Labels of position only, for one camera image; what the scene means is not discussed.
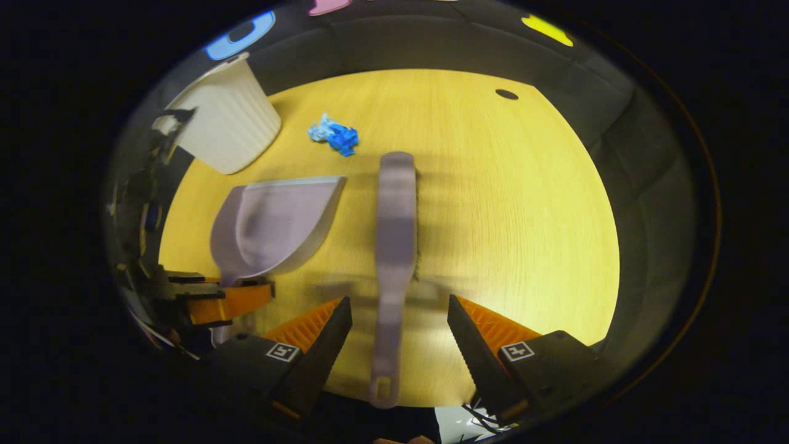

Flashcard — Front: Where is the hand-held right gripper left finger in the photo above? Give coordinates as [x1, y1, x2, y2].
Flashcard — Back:
[203, 296, 354, 421]

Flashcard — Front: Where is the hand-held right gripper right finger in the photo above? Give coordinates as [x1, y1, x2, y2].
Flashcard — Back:
[447, 294, 600, 426]

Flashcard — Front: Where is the pale pink dustpan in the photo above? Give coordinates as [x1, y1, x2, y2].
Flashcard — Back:
[210, 176, 348, 347]

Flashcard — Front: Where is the pale pink small broom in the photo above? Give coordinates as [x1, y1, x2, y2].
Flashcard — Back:
[368, 151, 421, 409]

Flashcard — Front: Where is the white ribbed garbage bin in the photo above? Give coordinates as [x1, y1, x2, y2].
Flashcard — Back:
[165, 52, 283, 176]

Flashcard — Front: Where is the light blue paper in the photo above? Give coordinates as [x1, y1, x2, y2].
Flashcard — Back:
[308, 113, 332, 143]

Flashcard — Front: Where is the dark blue paper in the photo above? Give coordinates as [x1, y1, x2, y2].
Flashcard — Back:
[327, 121, 360, 157]

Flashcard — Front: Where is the yellow wooden desktop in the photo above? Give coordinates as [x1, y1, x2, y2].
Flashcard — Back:
[159, 69, 620, 409]

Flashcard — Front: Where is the white sheet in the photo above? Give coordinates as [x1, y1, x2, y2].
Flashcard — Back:
[435, 404, 494, 443]

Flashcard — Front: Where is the black cable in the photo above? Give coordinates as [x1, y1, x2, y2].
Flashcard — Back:
[461, 400, 513, 432]

